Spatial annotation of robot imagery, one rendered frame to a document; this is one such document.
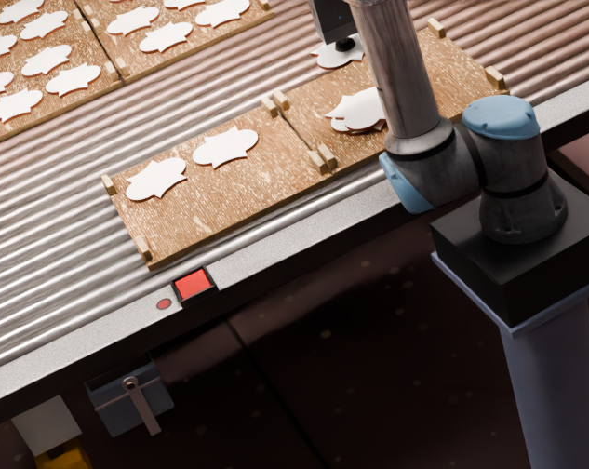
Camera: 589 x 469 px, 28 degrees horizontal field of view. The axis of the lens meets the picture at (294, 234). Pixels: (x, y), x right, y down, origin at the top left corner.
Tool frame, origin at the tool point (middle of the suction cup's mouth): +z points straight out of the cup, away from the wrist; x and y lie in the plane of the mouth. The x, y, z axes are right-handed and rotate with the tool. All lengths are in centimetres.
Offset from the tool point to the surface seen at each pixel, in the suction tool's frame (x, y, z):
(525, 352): 57, -6, 40
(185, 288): 29, 48, 17
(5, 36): -102, 72, 16
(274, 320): -57, 33, 110
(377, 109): 2.6, -2.4, 14.1
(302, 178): 11.7, 17.9, 16.6
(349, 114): 0.6, 3.3, 14.1
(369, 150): 11.6, 3.2, 16.6
